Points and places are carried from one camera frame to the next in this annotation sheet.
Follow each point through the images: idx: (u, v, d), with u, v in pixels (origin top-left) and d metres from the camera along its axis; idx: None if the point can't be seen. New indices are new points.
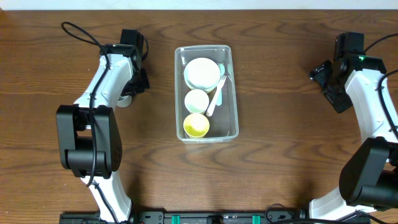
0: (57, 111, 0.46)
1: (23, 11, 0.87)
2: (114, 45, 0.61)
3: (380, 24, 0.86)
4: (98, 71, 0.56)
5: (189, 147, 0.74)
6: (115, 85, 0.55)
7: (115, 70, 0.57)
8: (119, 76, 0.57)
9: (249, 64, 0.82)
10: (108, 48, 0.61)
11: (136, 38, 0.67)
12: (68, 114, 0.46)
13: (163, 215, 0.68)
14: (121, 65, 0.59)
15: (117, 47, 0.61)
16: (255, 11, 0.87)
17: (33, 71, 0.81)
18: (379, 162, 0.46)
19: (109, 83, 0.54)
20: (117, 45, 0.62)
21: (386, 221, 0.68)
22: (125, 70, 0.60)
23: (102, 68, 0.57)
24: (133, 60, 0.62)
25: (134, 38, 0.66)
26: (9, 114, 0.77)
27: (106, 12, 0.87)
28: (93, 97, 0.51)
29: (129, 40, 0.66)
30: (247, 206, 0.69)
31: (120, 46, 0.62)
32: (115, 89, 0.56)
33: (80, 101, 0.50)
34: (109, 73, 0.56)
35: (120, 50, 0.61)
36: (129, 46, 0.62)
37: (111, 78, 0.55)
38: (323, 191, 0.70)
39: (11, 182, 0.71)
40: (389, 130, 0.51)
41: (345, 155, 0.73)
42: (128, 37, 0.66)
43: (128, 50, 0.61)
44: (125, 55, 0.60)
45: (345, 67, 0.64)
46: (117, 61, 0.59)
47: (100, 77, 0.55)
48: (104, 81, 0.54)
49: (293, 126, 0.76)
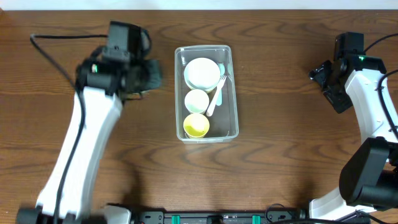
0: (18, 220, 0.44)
1: (22, 12, 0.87)
2: (94, 70, 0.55)
3: (381, 24, 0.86)
4: (71, 134, 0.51)
5: (189, 147, 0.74)
6: (89, 163, 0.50)
7: (91, 130, 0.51)
8: (96, 144, 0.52)
9: (249, 64, 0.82)
10: (85, 76, 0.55)
11: (124, 44, 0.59)
12: (31, 219, 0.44)
13: (163, 215, 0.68)
14: (101, 116, 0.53)
15: (101, 70, 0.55)
16: (255, 11, 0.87)
17: (33, 72, 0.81)
18: (379, 162, 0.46)
19: (83, 160, 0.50)
20: (99, 68, 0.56)
21: (387, 221, 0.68)
22: (107, 119, 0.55)
23: (75, 129, 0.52)
24: (121, 84, 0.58)
25: (124, 42, 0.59)
26: (9, 114, 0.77)
27: (106, 12, 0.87)
28: (60, 196, 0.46)
29: (120, 43, 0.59)
30: (247, 206, 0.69)
31: (103, 70, 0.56)
32: (93, 158, 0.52)
33: (45, 202, 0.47)
34: (84, 138, 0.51)
35: (101, 78, 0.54)
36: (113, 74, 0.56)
37: (86, 147, 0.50)
38: (322, 191, 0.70)
39: (12, 182, 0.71)
40: (389, 130, 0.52)
41: (345, 155, 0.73)
42: (117, 39, 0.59)
43: (112, 81, 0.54)
44: (107, 87, 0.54)
45: (344, 67, 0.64)
46: (95, 112, 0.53)
47: (71, 157, 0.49)
48: (77, 157, 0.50)
49: (293, 126, 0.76)
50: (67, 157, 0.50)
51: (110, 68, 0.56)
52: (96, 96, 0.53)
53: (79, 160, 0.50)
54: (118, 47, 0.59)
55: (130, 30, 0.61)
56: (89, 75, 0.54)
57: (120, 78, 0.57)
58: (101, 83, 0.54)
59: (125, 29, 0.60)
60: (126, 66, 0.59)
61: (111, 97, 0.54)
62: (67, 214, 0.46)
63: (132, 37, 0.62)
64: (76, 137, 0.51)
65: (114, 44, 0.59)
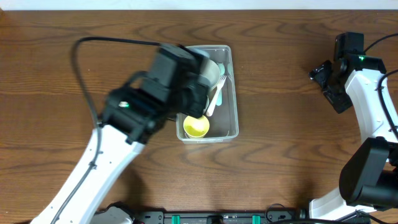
0: None
1: (22, 12, 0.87)
2: (123, 106, 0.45)
3: (381, 24, 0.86)
4: (81, 167, 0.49)
5: (189, 147, 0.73)
6: (92, 202, 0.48)
7: (98, 175, 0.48)
8: (106, 184, 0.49)
9: (249, 64, 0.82)
10: (113, 108, 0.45)
11: (168, 82, 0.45)
12: None
13: (163, 215, 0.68)
14: (112, 160, 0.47)
15: (132, 107, 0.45)
16: (255, 11, 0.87)
17: (33, 72, 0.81)
18: (379, 162, 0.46)
19: (80, 202, 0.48)
20: (131, 104, 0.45)
21: (386, 221, 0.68)
22: (122, 162, 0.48)
23: (87, 162, 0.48)
24: (148, 128, 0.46)
25: (168, 79, 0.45)
26: (9, 114, 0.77)
27: (106, 12, 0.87)
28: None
29: (161, 76, 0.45)
30: (247, 206, 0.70)
31: (135, 107, 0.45)
32: (95, 199, 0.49)
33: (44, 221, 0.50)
34: (89, 178, 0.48)
35: (130, 119, 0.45)
36: (135, 118, 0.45)
37: (88, 190, 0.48)
38: (322, 191, 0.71)
39: (12, 182, 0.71)
40: (388, 130, 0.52)
41: (344, 155, 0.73)
42: (160, 70, 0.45)
43: (138, 123, 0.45)
44: (134, 129, 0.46)
45: (344, 66, 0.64)
46: (108, 155, 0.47)
47: (75, 190, 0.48)
48: (76, 196, 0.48)
49: (293, 126, 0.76)
50: (74, 185, 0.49)
51: (143, 106, 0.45)
52: (115, 139, 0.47)
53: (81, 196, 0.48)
54: (158, 80, 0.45)
55: (181, 63, 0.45)
56: (117, 112, 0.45)
57: (151, 119, 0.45)
58: (128, 123, 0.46)
59: (172, 63, 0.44)
60: (161, 109, 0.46)
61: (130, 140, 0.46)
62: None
63: (177, 67, 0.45)
64: (85, 172, 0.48)
65: (156, 74, 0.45)
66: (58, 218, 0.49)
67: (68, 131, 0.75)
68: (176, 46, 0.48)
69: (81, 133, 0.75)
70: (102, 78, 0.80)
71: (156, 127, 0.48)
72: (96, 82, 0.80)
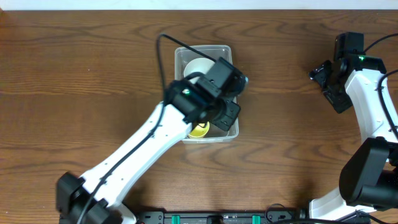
0: (61, 179, 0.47)
1: (22, 12, 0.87)
2: (184, 93, 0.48)
3: (380, 24, 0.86)
4: (139, 134, 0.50)
5: (189, 147, 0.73)
6: (140, 170, 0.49)
7: (155, 143, 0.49)
8: (155, 157, 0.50)
9: (249, 64, 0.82)
10: (175, 93, 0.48)
11: (223, 85, 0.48)
12: (69, 187, 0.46)
13: (163, 215, 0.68)
14: (168, 134, 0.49)
15: (189, 96, 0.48)
16: (255, 11, 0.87)
17: (33, 72, 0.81)
18: (379, 162, 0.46)
19: (134, 165, 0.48)
20: (191, 93, 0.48)
21: (386, 221, 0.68)
22: (174, 140, 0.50)
23: (147, 130, 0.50)
24: (199, 117, 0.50)
25: (222, 83, 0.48)
26: (9, 114, 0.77)
27: (106, 12, 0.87)
28: (104, 180, 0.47)
29: (217, 79, 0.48)
30: (247, 206, 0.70)
31: (193, 96, 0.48)
32: (143, 168, 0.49)
33: (92, 175, 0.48)
34: (147, 145, 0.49)
35: (187, 106, 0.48)
36: (194, 104, 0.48)
37: (143, 156, 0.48)
38: (322, 191, 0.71)
39: (12, 182, 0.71)
40: (389, 130, 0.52)
41: (345, 155, 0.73)
42: (216, 74, 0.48)
43: (194, 109, 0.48)
44: (188, 114, 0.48)
45: (344, 66, 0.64)
46: (167, 127, 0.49)
47: (130, 152, 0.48)
48: (130, 160, 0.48)
49: (293, 126, 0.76)
50: (129, 147, 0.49)
51: (201, 98, 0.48)
52: (176, 116, 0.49)
53: (134, 158, 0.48)
54: (214, 81, 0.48)
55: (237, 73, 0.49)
56: (178, 96, 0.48)
57: (203, 111, 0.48)
58: (185, 107, 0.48)
59: (229, 70, 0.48)
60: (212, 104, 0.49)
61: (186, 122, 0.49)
62: (101, 201, 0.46)
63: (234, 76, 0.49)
64: (142, 139, 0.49)
65: (213, 75, 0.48)
66: (111, 174, 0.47)
67: (69, 130, 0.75)
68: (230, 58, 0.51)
69: (82, 132, 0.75)
70: (102, 77, 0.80)
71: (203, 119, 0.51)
72: (96, 82, 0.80)
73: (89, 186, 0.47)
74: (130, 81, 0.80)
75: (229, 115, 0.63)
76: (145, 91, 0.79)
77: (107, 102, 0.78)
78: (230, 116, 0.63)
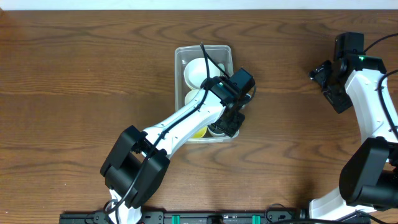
0: (124, 130, 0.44)
1: (22, 12, 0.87)
2: (219, 84, 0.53)
3: (381, 24, 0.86)
4: (185, 107, 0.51)
5: (190, 147, 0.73)
6: (187, 135, 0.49)
7: (201, 115, 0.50)
8: (196, 129, 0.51)
9: (249, 64, 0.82)
10: (212, 83, 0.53)
11: (245, 86, 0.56)
12: (132, 138, 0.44)
13: (163, 215, 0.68)
14: (211, 109, 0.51)
15: (222, 88, 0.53)
16: (255, 10, 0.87)
17: (34, 72, 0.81)
18: (379, 162, 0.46)
19: (186, 129, 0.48)
20: (224, 86, 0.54)
21: (387, 221, 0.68)
22: (212, 117, 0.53)
23: (192, 104, 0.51)
24: (227, 107, 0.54)
25: (244, 84, 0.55)
26: (9, 114, 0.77)
27: (106, 12, 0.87)
28: (163, 135, 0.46)
29: (240, 80, 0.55)
30: (248, 206, 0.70)
31: (225, 87, 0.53)
32: (188, 135, 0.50)
33: (150, 131, 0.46)
34: (194, 115, 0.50)
35: (221, 93, 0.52)
36: (228, 93, 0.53)
37: (191, 124, 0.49)
38: (322, 191, 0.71)
39: (12, 182, 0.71)
40: (388, 130, 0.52)
41: (345, 155, 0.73)
42: (240, 76, 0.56)
43: (228, 97, 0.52)
44: (222, 101, 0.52)
45: (344, 67, 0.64)
46: (211, 105, 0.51)
47: (181, 117, 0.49)
48: (182, 124, 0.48)
49: (293, 126, 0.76)
50: (180, 113, 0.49)
51: (231, 89, 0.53)
52: (214, 99, 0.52)
53: (186, 122, 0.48)
54: (237, 83, 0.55)
55: (252, 83, 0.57)
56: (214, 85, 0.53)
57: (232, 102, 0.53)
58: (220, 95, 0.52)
59: (249, 78, 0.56)
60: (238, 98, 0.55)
61: (222, 105, 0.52)
62: (161, 150, 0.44)
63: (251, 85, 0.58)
64: (189, 110, 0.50)
65: (238, 76, 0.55)
66: (168, 131, 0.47)
67: (69, 130, 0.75)
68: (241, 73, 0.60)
69: (82, 133, 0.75)
70: (102, 77, 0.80)
71: (226, 111, 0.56)
72: (96, 82, 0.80)
73: (147, 139, 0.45)
74: (130, 81, 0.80)
75: (236, 121, 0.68)
76: (145, 91, 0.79)
77: (107, 102, 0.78)
78: (236, 121, 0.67)
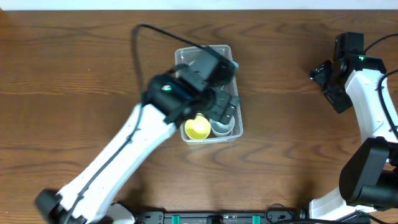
0: (39, 196, 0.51)
1: (22, 12, 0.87)
2: (165, 89, 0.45)
3: (381, 24, 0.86)
4: (117, 142, 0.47)
5: (190, 147, 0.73)
6: (121, 177, 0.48)
7: (132, 151, 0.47)
8: (136, 162, 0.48)
9: (249, 64, 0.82)
10: (154, 90, 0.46)
11: (210, 76, 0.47)
12: (47, 205, 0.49)
13: (163, 215, 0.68)
14: (145, 140, 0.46)
15: (173, 91, 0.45)
16: (255, 10, 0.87)
17: (34, 72, 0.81)
18: (379, 162, 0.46)
19: (112, 176, 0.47)
20: (173, 89, 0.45)
21: (386, 221, 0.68)
22: (152, 145, 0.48)
23: (124, 136, 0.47)
24: (183, 114, 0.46)
25: (203, 81, 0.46)
26: (9, 114, 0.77)
27: (106, 12, 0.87)
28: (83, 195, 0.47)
29: (203, 73, 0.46)
30: (248, 206, 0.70)
31: (175, 92, 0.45)
32: (125, 175, 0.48)
33: (68, 192, 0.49)
34: (124, 152, 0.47)
35: (168, 102, 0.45)
36: (178, 99, 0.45)
37: (120, 166, 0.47)
38: (322, 191, 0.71)
39: (11, 182, 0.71)
40: (389, 130, 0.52)
41: (344, 155, 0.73)
42: (204, 65, 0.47)
43: (177, 105, 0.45)
44: (170, 113, 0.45)
45: (344, 66, 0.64)
46: (146, 132, 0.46)
47: (109, 160, 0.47)
48: (108, 170, 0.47)
49: (293, 126, 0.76)
50: (107, 156, 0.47)
51: (184, 93, 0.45)
52: (153, 121, 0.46)
53: (112, 167, 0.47)
54: (199, 72, 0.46)
55: (222, 63, 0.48)
56: (158, 93, 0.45)
57: (186, 106, 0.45)
58: (169, 103, 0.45)
59: (216, 60, 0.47)
60: (199, 99, 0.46)
61: (168, 121, 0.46)
62: (78, 218, 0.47)
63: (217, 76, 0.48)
64: (120, 146, 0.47)
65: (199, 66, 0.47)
66: (87, 188, 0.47)
67: (69, 130, 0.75)
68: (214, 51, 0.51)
69: (81, 133, 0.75)
70: (102, 78, 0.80)
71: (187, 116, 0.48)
72: (96, 82, 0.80)
73: (69, 198, 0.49)
74: (130, 81, 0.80)
75: None
76: None
77: (107, 102, 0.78)
78: None
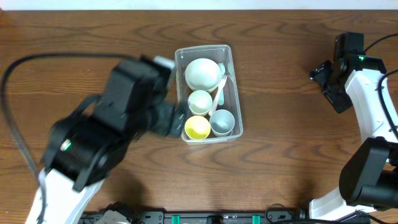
0: None
1: (22, 11, 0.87)
2: (65, 145, 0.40)
3: (381, 24, 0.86)
4: (35, 210, 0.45)
5: (190, 147, 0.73)
6: None
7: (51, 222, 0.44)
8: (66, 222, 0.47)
9: (249, 64, 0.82)
10: (54, 150, 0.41)
11: (129, 98, 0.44)
12: None
13: (163, 215, 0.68)
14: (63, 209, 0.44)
15: (82, 138, 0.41)
16: (255, 10, 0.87)
17: (34, 73, 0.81)
18: (379, 162, 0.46)
19: None
20: (73, 144, 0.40)
21: (386, 221, 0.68)
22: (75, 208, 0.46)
23: (40, 205, 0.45)
24: (98, 167, 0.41)
25: (115, 116, 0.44)
26: (9, 114, 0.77)
27: (106, 11, 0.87)
28: None
29: (115, 104, 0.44)
30: (248, 206, 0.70)
31: (82, 146, 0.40)
32: None
33: None
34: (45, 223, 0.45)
35: (79, 158, 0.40)
36: (86, 154, 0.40)
37: None
38: (322, 191, 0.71)
39: (11, 182, 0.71)
40: (389, 130, 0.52)
41: (345, 155, 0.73)
42: (117, 93, 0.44)
43: (88, 158, 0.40)
44: (80, 171, 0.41)
45: (345, 67, 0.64)
46: (56, 203, 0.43)
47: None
48: None
49: (293, 126, 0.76)
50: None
51: (92, 141, 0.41)
52: (60, 191, 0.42)
53: None
54: (113, 103, 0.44)
55: (140, 81, 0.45)
56: (60, 153, 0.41)
57: (103, 155, 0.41)
58: (79, 157, 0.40)
59: (131, 83, 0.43)
60: (117, 140, 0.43)
61: (78, 185, 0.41)
62: None
63: (136, 99, 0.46)
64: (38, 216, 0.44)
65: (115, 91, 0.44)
66: None
67: None
68: (136, 62, 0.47)
69: None
70: (101, 78, 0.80)
71: (104, 168, 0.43)
72: (96, 82, 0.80)
73: None
74: None
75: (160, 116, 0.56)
76: None
77: None
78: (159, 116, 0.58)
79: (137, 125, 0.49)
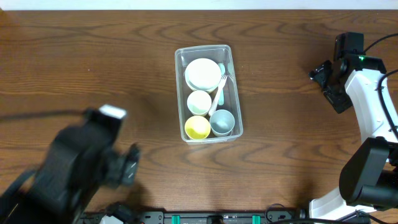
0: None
1: (22, 12, 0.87)
2: None
3: (381, 24, 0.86)
4: None
5: (190, 147, 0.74)
6: None
7: None
8: None
9: (248, 64, 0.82)
10: None
11: (76, 165, 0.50)
12: None
13: (163, 215, 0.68)
14: None
15: (34, 203, 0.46)
16: (255, 11, 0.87)
17: (34, 72, 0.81)
18: (379, 162, 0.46)
19: None
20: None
21: (386, 221, 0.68)
22: None
23: None
24: None
25: (46, 191, 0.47)
26: (9, 114, 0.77)
27: (106, 12, 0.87)
28: None
29: (55, 179, 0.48)
30: (248, 206, 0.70)
31: None
32: None
33: None
34: None
35: None
36: None
37: None
38: (322, 191, 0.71)
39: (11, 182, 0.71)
40: (389, 130, 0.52)
41: (345, 155, 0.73)
42: (56, 170, 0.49)
43: None
44: None
45: (344, 66, 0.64)
46: None
47: None
48: None
49: (293, 126, 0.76)
50: None
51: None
52: None
53: None
54: (56, 178, 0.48)
55: (82, 154, 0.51)
56: None
57: None
58: None
59: (74, 155, 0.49)
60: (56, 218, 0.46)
61: None
62: None
63: (81, 173, 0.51)
64: None
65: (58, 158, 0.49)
66: None
67: None
68: (87, 129, 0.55)
69: None
70: (101, 77, 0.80)
71: None
72: (96, 82, 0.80)
73: None
74: (130, 81, 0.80)
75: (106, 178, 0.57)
76: (145, 91, 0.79)
77: (107, 102, 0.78)
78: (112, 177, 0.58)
79: (77, 201, 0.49)
